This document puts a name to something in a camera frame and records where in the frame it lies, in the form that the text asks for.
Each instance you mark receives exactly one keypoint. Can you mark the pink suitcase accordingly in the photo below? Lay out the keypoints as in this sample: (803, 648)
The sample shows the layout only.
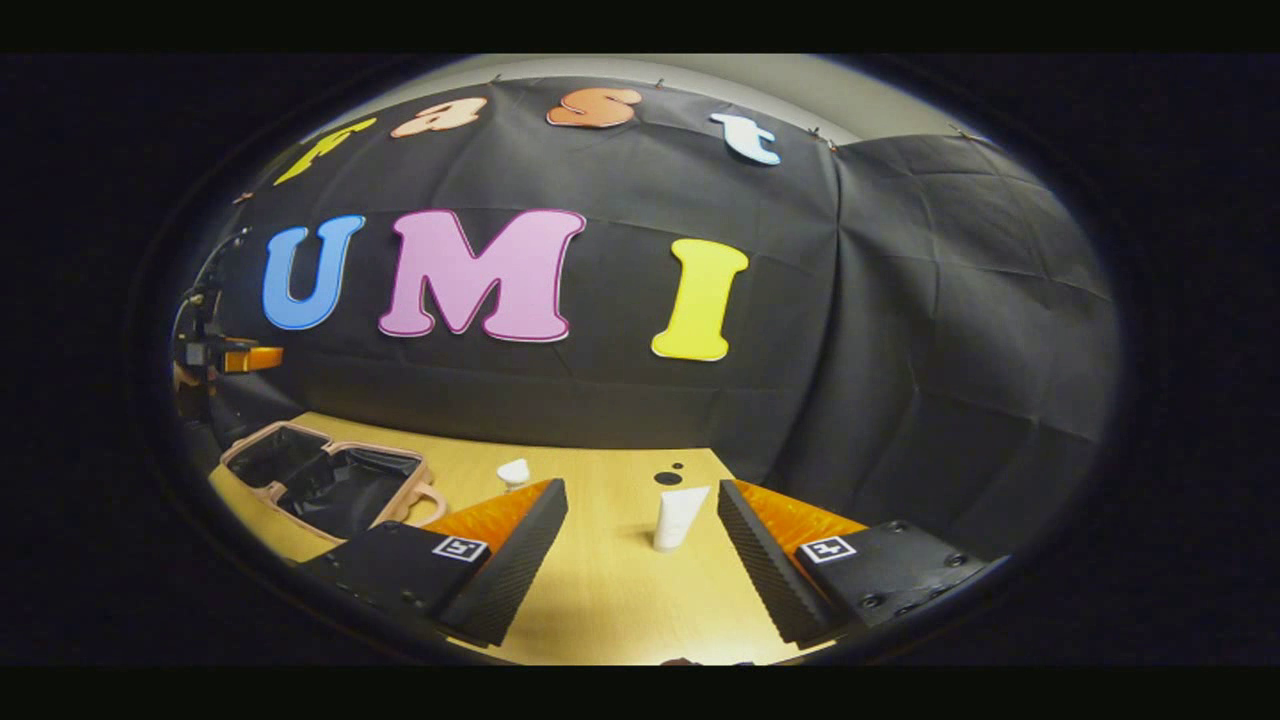
(340, 490)

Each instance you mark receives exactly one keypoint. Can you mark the black backdrop cloth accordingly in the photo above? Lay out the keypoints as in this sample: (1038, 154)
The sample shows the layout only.
(850, 300)

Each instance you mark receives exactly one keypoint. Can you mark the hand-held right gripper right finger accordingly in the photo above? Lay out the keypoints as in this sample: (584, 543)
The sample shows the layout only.
(760, 570)

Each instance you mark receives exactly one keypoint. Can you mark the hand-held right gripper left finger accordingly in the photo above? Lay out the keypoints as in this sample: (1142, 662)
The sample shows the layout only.
(515, 570)

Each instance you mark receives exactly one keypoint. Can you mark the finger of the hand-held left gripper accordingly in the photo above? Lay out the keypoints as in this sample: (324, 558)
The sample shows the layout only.
(252, 358)

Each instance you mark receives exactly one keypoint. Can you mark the white squeeze tube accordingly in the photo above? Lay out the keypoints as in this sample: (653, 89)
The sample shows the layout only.
(678, 520)

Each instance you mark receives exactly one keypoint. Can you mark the white pump bottle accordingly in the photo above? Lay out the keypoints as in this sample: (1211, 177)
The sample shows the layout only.
(513, 472)

